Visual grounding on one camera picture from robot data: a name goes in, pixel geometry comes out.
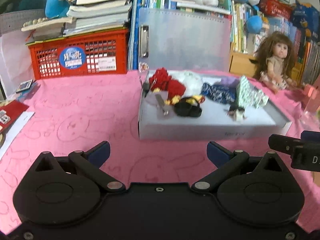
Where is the red crochet flower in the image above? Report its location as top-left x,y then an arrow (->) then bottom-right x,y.
149,68 -> 186,100

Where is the yellow red crochet strap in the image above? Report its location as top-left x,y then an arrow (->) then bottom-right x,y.
151,87 -> 206,106

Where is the green floral fabric cap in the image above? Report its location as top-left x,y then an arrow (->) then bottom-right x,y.
236,76 -> 269,109

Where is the black round lid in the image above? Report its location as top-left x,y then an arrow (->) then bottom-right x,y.
187,105 -> 202,118

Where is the blue plush ball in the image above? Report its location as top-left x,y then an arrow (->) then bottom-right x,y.
246,15 -> 263,34

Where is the glass mug green handle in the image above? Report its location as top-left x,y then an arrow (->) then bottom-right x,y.
299,87 -> 320,131

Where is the red plastic crate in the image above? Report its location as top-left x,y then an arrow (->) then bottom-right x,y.
27,28 -> 129,80

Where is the silver shallow box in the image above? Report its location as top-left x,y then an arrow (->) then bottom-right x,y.
137,69 -> 293,141

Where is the row of upright books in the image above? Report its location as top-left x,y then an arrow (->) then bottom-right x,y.
127,0 -> 319,71

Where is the blue cardboard box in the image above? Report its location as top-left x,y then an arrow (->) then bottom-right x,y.
291,1 -> 319,42

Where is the black hair tie loop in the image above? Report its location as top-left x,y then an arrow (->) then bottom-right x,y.
173,96 -> 203,118

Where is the black binder clip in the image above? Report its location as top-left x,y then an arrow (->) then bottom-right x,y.
142,81 -> 150,97

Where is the translucent clipboard folder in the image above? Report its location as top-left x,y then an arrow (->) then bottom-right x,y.
137,8 -> 231,72

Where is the blue floral brocade pouch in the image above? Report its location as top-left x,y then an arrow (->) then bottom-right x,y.
201,82 -> 236,105

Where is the stack of books on crate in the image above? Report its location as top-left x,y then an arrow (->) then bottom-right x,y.
21,0 -> 133,40

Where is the brown haired baby doll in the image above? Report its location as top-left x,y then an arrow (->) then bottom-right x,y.
253,31 -> 296,94

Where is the pink triangular stand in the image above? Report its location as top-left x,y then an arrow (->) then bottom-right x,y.
303,76 -> 319,106

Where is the white fluffy plush toy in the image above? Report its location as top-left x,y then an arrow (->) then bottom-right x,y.
172,71 -> 203,96

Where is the purple fluffy plush toy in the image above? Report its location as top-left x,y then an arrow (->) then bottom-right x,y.
219,76 -> 240,88

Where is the red card packet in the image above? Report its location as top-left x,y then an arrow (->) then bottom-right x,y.
0,100 -> 29,133

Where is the wooden drawer organizer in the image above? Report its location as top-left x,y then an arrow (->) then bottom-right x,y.
229,43 -> 297,81

